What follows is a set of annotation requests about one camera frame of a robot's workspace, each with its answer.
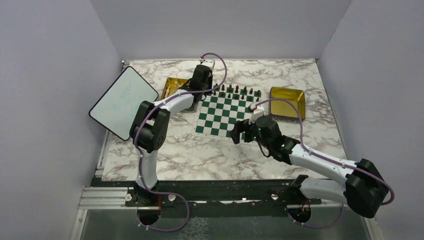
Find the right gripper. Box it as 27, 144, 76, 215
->
228, 118, 272, 150

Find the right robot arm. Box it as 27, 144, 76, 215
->
229, 116, 390, 218

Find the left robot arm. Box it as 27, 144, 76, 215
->
129, 60, 215, 206

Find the green white chess board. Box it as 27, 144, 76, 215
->
192, 85, 262, 142

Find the gold tin with light pieces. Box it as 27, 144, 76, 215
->
160, 77, 198, 113

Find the gold tin with dark pieces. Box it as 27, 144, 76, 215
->
268, 86, 306, 123

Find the small whiteboard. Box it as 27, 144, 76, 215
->
88, 66, 159, 141

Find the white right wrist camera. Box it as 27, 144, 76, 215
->
248, 103, 265, 124

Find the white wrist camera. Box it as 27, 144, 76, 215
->
248, 103, 265, 124
199, 58, 215, 71

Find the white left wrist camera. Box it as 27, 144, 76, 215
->
199, 58, 215, 71

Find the black mounting rail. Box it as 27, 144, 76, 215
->
91, 177, 321, 218

